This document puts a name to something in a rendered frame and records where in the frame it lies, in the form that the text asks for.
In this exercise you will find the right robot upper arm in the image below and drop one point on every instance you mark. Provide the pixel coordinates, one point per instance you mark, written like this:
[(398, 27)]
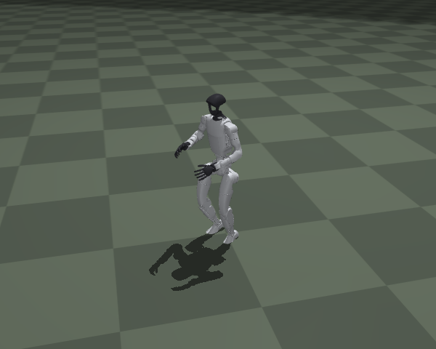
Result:
[(202, 127)]

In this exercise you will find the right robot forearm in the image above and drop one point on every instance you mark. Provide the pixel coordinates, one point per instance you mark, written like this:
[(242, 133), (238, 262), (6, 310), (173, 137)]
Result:
[(192, 140)]

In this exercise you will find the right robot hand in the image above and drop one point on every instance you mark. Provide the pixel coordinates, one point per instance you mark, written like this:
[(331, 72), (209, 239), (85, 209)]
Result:
[(183, 146)]

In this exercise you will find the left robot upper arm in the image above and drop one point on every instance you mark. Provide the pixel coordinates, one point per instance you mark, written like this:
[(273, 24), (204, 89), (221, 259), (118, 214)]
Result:
[(232, 131)]

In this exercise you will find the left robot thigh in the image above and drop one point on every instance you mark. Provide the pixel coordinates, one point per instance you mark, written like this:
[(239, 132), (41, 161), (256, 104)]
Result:
[(225, 190)]

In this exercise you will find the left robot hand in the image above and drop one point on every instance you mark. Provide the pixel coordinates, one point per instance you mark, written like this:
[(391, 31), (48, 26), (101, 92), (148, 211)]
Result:
[(207, 170)]

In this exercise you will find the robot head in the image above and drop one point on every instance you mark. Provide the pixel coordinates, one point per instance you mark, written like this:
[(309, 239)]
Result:
[(216, 100)]

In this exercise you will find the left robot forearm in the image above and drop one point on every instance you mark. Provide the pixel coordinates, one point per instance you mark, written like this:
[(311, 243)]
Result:
[(230, 159)]

